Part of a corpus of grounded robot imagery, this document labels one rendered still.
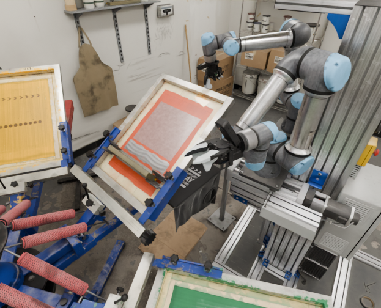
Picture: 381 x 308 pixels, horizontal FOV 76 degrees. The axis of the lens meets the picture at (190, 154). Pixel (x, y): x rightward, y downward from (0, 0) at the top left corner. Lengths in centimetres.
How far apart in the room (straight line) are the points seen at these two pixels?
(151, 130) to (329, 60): 100
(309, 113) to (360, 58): 29
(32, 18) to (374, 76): 286
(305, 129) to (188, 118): 67
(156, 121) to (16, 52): 192
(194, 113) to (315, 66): 72
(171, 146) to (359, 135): 92
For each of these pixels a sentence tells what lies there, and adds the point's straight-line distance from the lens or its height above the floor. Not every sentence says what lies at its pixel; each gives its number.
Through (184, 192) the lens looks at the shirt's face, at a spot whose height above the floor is 95.
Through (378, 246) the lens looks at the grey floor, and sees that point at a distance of 309.
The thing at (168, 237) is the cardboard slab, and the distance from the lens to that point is 254.
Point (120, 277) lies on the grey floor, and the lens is 244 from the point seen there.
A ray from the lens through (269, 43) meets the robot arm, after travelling 145.
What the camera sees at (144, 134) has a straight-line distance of 154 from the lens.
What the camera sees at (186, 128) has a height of 139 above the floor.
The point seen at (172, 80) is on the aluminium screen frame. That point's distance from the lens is 165.
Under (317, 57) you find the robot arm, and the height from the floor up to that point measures 189.
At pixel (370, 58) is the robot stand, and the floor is 186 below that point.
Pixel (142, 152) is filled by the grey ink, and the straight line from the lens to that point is 147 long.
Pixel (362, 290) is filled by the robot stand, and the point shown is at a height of 21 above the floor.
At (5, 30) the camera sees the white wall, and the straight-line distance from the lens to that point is 307.
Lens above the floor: 215
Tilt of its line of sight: 39 degrees down
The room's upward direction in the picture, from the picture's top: straight up
